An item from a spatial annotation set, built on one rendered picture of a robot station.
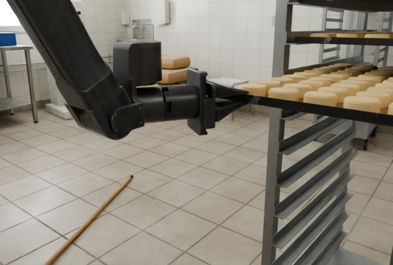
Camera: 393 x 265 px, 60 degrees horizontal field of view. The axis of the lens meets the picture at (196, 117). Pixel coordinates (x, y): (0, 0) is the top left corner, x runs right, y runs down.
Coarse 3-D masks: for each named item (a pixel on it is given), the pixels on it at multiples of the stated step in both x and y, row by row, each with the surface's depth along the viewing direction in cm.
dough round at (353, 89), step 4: (332, 84) 63; (336, 84) 63; (340, 84) 63; (344, 84) 63; (348, 84) 63; (352, 84) 63; (348, 88) 60; (352, 88) 60; (356, 88) 60; (352, 92) 60; (356, 92) 60
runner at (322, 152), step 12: (348, 132) 129; (360, 132) 133; (324, 144) 111; (336, 144) 119; (312, 156) 105; (324, 156) 108; (288, 168) 93; (300, 168) 99; (276, 180) 88; (288, 180) 91
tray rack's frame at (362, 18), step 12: (360, 12) 123; (360, 24) 124; (360, 48) 125; (348, 120) 133; (348, 144) 135; (336, 252) 145; (348, 252) 145; (336, 264) 138; (348, 264) 138; (360, 264) 138; (372, 264) 138; (384, 264) 137
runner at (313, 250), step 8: (344, 208) 144; (336, 216) 136; (344, 216) 141; (328, 224) 130; (336, 224) 135; (328, 232) 130; (320, 240) 125; (328, 240) 125; (312, 248) 120; (320, 248) 121; (304, 256) 115; (312, 256) 116; (296, 264) 110; (304, 264) 112
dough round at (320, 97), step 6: (306, 96) 53; (312, 96) 52; (318, 96) 52; (324, 96) 52; (330, 96) 52; (336, 96) 53; (306, 102) 53; (312, 102) 52; (318, 102) 52; (324, 102) 52; (330, 102) 52; (336, 102) 53
